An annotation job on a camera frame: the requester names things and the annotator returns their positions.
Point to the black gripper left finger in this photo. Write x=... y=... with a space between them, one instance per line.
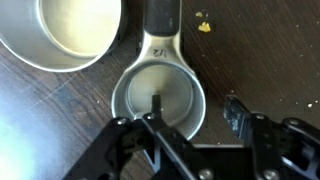
x=133 y=146

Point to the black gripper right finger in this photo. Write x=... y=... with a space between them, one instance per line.
x=276 y=150

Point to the half-cup steel measuring cup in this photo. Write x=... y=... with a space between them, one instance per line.
x=160 y=53

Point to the largest steel measuring cup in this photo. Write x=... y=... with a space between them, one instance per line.
x=20 y=40

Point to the small yellow food crumb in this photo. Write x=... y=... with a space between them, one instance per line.
x=199 y=14

